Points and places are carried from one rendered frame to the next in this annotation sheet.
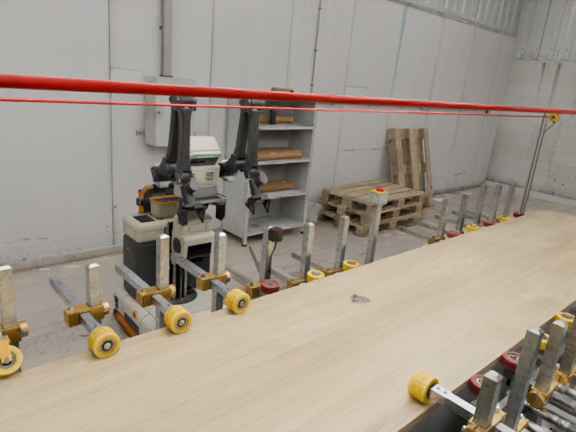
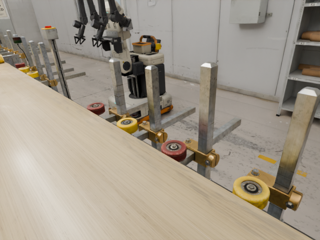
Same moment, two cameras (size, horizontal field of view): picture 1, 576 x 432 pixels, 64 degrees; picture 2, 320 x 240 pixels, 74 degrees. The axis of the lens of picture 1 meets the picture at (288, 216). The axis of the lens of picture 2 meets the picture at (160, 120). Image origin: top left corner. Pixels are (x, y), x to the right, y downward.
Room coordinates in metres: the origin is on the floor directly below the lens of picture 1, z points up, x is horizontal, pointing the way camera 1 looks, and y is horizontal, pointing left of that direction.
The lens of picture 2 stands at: (3.14, -1.98, 1.29)
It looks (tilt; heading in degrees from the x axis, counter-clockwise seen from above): 28 degrees down; 91
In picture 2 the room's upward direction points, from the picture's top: 4 degrees counter-clockwise
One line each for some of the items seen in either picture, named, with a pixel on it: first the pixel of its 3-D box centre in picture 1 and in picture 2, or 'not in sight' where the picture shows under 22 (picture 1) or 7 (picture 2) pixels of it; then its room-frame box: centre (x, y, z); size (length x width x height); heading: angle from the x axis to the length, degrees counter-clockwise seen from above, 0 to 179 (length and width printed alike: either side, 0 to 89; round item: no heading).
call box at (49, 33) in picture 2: (378, 197); (50, 34); (2.42, -0.48, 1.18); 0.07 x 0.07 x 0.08; 43
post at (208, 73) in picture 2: (477, 216); (205, 135); (3.27, -1.38, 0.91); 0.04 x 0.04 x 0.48; 43
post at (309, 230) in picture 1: (304, 269); (40, 69); (2.07, -0.11, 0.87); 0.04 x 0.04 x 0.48; 43
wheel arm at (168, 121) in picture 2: (443, 231); (164, 124); (3.14, -1.11, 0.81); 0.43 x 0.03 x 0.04; 43
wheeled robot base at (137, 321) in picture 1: (175, 310); (140, 103); (2.83, 0.70, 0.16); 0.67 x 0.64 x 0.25; 42
